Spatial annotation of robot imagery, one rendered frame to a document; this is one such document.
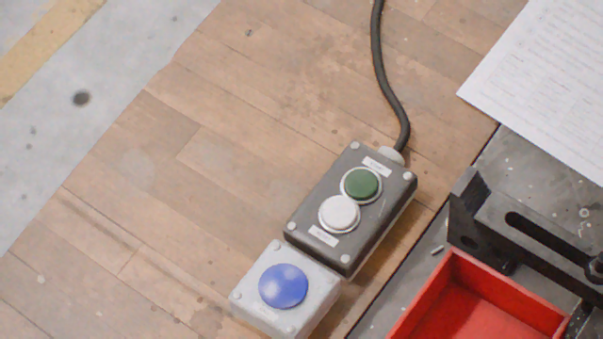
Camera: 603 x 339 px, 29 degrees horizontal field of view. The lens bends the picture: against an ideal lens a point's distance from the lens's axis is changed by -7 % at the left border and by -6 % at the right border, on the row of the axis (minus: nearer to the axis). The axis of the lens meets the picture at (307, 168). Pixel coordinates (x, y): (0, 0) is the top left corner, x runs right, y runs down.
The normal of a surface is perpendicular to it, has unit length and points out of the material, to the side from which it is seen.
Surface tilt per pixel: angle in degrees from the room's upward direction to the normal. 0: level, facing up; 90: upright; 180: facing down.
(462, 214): 90
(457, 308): 0
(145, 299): 0
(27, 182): 0
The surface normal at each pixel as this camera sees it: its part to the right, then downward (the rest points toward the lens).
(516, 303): -0.58, 0.73
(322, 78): -0.07, -0.49
